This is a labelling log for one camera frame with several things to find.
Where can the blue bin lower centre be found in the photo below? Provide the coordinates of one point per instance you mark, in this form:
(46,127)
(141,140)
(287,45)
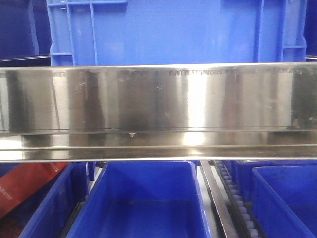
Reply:
(143,199)

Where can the blue bin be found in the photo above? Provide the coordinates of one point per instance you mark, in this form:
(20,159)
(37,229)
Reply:
(242,172)
(143,199)
(284,201)
(45,213)

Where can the blue bin behind right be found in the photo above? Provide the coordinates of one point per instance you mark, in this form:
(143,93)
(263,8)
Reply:
(242,172)

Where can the large blue crate upper shelf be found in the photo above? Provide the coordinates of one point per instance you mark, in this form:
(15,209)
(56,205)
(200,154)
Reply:
(141,32)

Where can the blue bin lower left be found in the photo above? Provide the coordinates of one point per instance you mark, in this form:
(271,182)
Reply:
(45,213)

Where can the red package in bin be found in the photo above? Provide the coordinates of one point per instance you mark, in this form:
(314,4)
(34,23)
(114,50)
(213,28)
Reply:
(23,181)

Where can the blue bin lower right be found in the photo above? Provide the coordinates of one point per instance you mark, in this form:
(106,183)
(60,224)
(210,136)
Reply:
(284,201)

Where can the dark blue crate upper left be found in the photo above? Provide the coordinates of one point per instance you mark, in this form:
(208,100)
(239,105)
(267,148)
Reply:
(24,29)

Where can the stainless steel shelf rail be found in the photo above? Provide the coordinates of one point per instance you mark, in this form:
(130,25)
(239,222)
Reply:
(252,111)

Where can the metal roller track rail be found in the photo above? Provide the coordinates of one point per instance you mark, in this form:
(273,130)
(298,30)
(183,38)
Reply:
(227,215)

